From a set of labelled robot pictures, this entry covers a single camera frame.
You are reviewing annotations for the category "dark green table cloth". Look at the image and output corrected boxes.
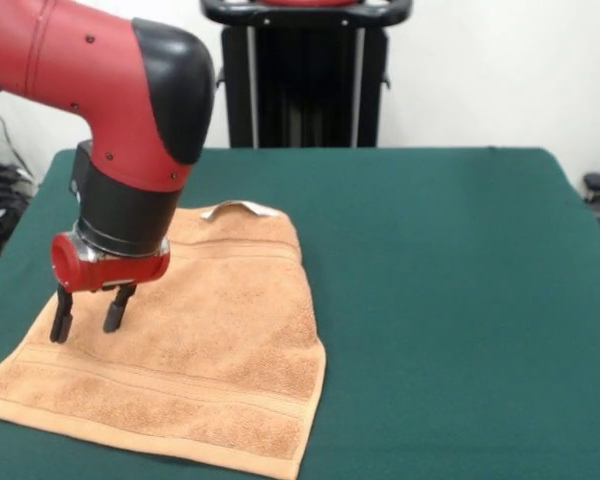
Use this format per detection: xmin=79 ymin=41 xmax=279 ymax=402
xmin=0 ymin=146 xmax=600 ymax=480

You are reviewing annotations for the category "tan terry towel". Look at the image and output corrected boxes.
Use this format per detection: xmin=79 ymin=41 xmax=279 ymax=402
xmin=0 ymin=200 xmax=328 ymax=480

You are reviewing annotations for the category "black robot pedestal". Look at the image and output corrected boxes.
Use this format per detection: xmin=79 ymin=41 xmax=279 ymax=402
xmin=199 ymin=0 xmax=414 ymax=149

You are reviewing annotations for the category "grey wall cable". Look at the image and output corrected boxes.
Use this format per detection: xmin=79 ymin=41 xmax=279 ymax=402
xmin=0 ymin=94 xmax=34 ymax=179

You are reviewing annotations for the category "black cluttered equipment pile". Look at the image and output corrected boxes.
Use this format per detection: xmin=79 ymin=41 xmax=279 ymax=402
xmin=0 ymin=163 xmax=38 ymax=262

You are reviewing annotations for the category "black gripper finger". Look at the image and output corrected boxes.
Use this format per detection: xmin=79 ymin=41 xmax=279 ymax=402
xmin=49 ymin=289 xmax=77 ymax=346
xmin=102 ymin=283 xmax=139 ymax=334

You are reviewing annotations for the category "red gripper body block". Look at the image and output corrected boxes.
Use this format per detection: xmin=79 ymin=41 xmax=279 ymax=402
xmin=49 ymin=232 xmax=173 ymax=296

